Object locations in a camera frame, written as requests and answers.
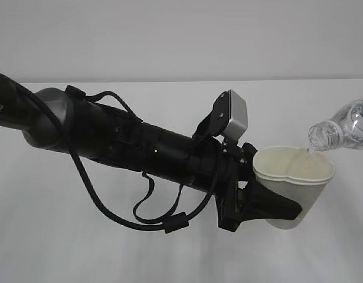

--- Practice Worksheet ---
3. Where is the white paper cup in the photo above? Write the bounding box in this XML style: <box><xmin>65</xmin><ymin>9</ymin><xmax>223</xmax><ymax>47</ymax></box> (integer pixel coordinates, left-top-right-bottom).
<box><xmin>253</xmin><ymin>146</ymin><xmax>335</xmax><ymax>230</ymax></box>

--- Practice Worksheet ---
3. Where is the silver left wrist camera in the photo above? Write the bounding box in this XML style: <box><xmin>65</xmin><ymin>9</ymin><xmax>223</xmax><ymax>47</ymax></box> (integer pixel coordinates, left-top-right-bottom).
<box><xmin>194</xmin><ymin>90</ymin><xmax>248</xmax><ymax>144</ymax></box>

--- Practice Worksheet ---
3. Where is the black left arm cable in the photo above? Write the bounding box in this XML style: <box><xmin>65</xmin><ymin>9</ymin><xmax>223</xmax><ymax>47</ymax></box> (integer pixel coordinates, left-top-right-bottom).
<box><xmin>9</xmin><ymin>79</ymin><xmax>223</xmax><ymax>235</ymax></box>

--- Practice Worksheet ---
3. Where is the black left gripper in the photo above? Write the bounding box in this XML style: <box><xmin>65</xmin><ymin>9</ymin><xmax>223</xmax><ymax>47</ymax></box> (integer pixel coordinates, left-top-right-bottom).
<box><xmin>192</xmin><ymin>138</ymin><xmax>302</xmax><ymax>232</ymax></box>

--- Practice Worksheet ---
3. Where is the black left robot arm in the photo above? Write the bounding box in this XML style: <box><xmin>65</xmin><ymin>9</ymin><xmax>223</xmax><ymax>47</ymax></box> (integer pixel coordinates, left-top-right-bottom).
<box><xmin>0</xmin><ymin>73</ymin><xmax>302</xmax><ymax>233</ymax></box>

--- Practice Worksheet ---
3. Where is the clear plastic water bottle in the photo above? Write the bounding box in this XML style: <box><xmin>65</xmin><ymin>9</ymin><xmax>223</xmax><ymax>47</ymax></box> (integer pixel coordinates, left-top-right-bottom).
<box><xmin>308</xmin><ymin>98</ymin><xmax>363</xmax><ymax>152</ymax></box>

